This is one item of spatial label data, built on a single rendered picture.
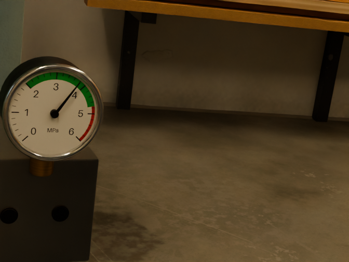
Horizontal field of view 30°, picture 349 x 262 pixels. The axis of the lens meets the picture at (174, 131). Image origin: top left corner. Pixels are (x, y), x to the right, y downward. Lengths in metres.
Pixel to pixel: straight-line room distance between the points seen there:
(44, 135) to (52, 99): 0.02
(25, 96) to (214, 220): 1.57
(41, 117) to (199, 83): 2.72
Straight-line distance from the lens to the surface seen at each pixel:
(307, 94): 3.32
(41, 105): 0.41
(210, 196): 2.11
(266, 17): 2.62
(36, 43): 2.98
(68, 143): 0.42
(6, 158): 0.45
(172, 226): 1.86
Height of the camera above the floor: 0.77
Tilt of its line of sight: 16 degrees down
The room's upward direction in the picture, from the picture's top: 7 degrees clockwise
